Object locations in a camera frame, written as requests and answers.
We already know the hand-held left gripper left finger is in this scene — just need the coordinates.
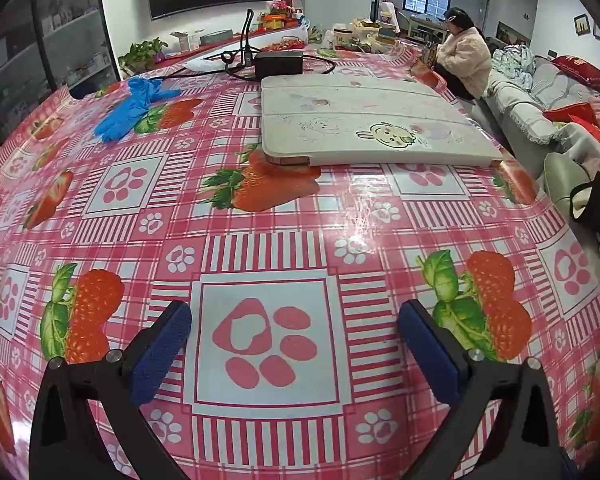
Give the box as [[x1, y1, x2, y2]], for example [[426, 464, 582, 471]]
[[28, 300, 193, 480]]

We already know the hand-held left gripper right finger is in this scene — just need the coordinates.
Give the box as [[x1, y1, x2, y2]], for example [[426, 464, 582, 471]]
[[397, 299, 578, 480]]

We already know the pink strawberry print tablecloth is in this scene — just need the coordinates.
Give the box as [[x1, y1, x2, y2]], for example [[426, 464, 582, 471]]
[[0, 42, 600, 480]]

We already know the black bag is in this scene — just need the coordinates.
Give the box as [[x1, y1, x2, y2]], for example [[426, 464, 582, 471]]
[[570, 170, 600, 241]]

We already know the pair of blue disposable gloves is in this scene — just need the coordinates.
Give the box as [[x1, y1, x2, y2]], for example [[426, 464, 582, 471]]
[[94, 77, 181, 142]]

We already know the white folding board with stickers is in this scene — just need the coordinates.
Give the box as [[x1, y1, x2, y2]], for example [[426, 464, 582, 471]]
[[260, 74, 503, 168]]

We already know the grey sofa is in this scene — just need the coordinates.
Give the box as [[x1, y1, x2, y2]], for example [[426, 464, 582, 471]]
[[480, 55, 600, 181]]

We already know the white plastic bag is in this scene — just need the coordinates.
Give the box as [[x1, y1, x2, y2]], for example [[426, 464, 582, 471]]
[[182, 56, 231, 73]]

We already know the green potted plant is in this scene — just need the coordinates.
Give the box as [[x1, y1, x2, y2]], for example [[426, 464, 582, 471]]
[[117, 37, 170, 77]]

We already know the pale blue quilt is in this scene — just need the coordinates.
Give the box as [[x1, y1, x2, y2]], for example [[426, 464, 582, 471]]
[[492, 44, 537, 78]]

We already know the black power adapter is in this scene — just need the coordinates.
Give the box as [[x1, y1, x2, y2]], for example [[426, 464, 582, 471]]
[[254, 51, 305, 81]]

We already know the small white carton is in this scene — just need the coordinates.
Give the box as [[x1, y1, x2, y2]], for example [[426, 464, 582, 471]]
[[172, 31, 201, 52]]

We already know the red cushion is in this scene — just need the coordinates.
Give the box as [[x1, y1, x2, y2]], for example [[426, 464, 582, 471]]
[[550, 54, 600, 93]]

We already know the glass door cabinet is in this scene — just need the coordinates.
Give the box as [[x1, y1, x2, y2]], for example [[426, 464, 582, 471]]
[[0, 0, 121, 146]]

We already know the black cable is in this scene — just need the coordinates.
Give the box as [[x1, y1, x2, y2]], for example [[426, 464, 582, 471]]
[[170, 52, 337, 81]]

